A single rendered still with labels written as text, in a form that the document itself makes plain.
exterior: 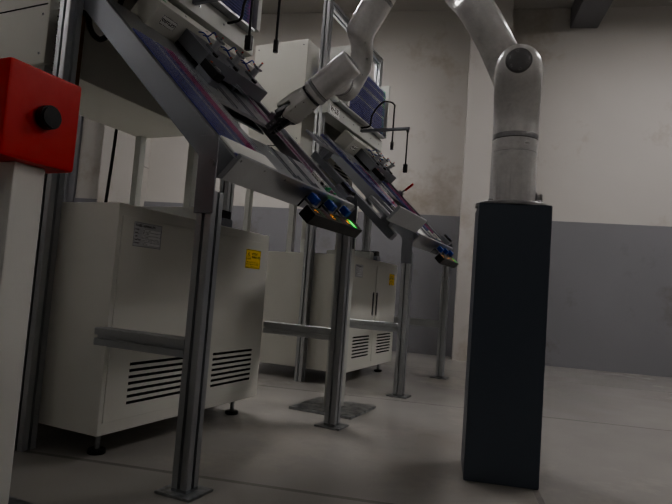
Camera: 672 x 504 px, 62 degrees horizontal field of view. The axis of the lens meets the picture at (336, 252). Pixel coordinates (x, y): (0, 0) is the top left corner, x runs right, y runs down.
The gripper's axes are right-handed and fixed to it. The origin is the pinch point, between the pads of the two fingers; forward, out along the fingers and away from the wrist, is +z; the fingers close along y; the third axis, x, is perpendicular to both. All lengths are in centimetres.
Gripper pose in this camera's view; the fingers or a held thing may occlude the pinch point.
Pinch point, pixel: (274, 126)
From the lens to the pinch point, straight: 183.9
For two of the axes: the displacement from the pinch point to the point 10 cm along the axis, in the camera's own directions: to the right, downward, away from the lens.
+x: 4.7, 8.3, -3.0
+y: -4.1, -0.9, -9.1
